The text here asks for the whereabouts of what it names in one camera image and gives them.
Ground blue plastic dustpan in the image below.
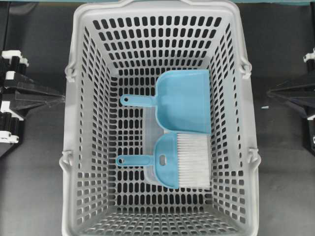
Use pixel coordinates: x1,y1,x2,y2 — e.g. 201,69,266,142
120,69,211,135

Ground grey plastic shopping basket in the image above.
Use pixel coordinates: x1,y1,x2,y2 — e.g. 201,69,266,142
60,0,261,236

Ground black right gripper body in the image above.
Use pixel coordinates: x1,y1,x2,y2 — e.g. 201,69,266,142
267,52,315,150

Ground blue white-bristled hand brush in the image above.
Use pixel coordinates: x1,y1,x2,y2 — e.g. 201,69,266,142
116,133,211,189

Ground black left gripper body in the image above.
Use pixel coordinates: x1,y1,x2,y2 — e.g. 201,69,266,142
0,50,64,157

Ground clear plastic packaging sleeve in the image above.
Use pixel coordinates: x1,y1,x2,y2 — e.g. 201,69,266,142
142,108,211,189

